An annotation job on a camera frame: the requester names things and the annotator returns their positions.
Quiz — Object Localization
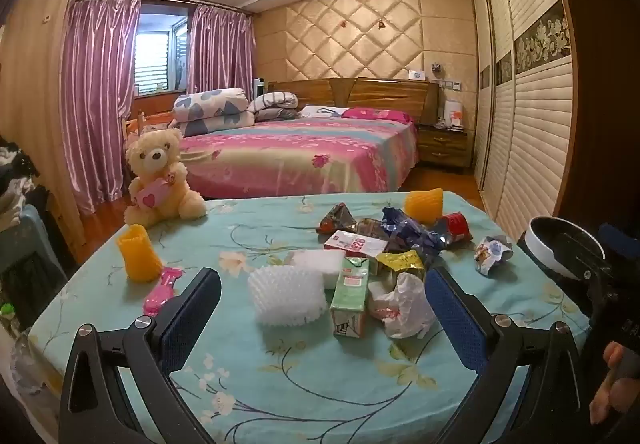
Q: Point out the crumpled white paper wrapper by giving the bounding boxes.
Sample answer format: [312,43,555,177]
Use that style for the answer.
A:
[472,234,515,277]

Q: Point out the red and white carton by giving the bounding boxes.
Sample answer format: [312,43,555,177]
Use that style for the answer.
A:
[324,230,390,259]

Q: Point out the cream teddy bear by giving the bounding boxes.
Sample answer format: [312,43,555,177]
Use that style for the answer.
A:
[122,127,207,227]

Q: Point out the yellow foam fruit net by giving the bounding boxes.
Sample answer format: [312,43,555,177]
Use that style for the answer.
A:
[404,187,445,225]
[116,224,163,282]

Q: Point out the small wooden chair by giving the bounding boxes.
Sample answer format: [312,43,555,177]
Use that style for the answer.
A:
[120,109,173,145]

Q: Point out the white box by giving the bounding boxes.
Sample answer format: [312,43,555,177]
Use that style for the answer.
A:
[442,99,463,127]

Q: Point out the pink floral pillow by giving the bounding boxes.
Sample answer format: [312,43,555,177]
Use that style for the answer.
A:
[341,107,416,122]

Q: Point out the pink curtain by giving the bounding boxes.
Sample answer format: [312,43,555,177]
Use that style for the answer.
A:
[186,4,257,98]
[62,0,141,215]

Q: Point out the grey plastic chair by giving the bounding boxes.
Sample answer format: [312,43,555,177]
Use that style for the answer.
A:
[0,204,71,325]

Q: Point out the pink plastic toy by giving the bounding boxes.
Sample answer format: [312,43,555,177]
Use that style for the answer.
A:
[142,267,185,315]

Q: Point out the person's right hand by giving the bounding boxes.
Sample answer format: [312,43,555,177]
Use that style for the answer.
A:
[589,341,640,427]

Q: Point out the sliding door wardrobe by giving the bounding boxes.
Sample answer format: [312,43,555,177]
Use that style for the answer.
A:
[472,0,576,245]

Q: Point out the brown snack wrapper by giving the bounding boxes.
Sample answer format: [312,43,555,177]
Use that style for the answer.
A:
[356,218,391,241]

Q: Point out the white pillow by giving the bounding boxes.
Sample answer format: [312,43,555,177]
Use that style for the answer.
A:
[299,105,351,119]

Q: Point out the striped folded quilt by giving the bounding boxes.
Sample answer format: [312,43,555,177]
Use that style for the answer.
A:
[247,92,300,121]

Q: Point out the wooden headboard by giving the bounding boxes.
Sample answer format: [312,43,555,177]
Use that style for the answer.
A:
[267,77,440,125]

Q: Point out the white foam block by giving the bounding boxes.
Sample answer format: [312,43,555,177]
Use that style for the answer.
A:
[285,248,346,290]

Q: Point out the green drink carton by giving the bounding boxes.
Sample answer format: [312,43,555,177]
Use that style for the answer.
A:
[330,257,373,339]

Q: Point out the white foam fruit net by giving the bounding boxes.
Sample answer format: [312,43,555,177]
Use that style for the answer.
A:
[247,261,328,327]

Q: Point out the pile of clothes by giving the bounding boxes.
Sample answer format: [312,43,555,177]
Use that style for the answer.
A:
[0,134,51,235]

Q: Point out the wooden nightstand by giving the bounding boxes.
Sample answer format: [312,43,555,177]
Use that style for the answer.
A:
[416,124,473,170]

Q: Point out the yellow green juice pouch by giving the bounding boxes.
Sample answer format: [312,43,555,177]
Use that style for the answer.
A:
[374,249,427,275]

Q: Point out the blue snack wrapper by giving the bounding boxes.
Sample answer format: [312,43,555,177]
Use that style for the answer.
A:
[381,207,446,265]

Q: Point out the red cup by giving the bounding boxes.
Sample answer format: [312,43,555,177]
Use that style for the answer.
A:
[434,211,473,245]

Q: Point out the heart print folded quilt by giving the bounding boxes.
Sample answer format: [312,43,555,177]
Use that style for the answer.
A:
[172,87,256,137]

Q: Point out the white plastic bag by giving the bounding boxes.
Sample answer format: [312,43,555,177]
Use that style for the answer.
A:
[367,271,438,340]

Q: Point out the light wooden cabinet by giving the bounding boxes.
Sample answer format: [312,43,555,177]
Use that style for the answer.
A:
[0,0,88,265]

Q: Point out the window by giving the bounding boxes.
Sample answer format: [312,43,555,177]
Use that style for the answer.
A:
[134,12,193,98]

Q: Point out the colourful foil wrapper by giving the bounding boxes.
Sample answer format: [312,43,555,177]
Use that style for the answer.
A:
[317,201,358,235]

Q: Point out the teal floral tablecloth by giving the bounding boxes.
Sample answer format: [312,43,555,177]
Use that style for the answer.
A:
[27,189,593,444]

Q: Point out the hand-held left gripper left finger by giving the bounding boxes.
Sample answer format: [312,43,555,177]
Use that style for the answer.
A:
[59,267,223,444]

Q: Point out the bed with pink floral sheet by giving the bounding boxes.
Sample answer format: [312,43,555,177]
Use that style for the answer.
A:
[177,107,420,200]

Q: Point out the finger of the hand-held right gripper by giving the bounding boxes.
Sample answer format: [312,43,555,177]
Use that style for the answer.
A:
[599,223,626,259]
[550,230,618,310]

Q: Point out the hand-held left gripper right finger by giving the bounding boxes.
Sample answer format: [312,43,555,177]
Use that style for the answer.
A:
[424,266,583,444]

